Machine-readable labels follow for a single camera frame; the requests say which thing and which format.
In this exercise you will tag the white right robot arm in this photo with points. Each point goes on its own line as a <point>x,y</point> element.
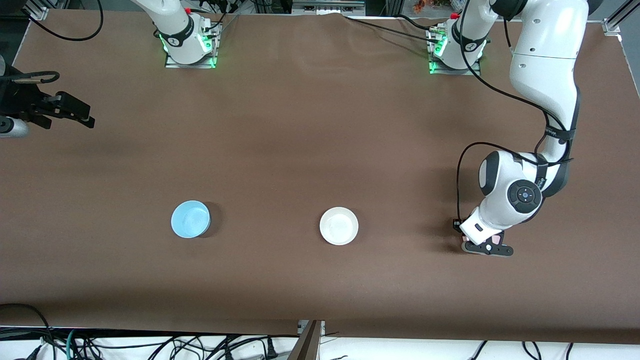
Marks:
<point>175,30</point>

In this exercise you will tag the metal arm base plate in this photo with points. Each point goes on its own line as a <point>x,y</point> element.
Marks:
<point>455,72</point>
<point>192,66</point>

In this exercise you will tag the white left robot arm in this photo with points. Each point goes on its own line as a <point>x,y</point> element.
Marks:
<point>545,75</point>

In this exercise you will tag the white plastic bowl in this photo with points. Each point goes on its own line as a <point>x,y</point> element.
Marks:
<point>339,226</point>

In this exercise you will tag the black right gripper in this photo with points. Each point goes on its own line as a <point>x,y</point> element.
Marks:
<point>20,101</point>

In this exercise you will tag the aluminium frame profile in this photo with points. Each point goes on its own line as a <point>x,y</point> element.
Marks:
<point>37,10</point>
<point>612,25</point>

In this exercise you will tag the white power strip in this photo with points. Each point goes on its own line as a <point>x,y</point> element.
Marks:
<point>327,6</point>

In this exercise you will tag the blue plastic bowl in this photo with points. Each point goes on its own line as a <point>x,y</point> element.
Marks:
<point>190,220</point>

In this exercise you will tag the brown table cover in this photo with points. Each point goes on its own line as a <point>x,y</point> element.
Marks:
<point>400,150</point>

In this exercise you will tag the dark grey metal beam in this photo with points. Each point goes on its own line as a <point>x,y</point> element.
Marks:
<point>307,345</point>

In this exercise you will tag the pink plastic bowl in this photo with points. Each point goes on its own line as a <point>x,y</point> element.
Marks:
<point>498,239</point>

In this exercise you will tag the black power plug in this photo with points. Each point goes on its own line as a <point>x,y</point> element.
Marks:
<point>271,350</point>

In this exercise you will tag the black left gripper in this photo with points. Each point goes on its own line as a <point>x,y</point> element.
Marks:
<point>457,227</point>

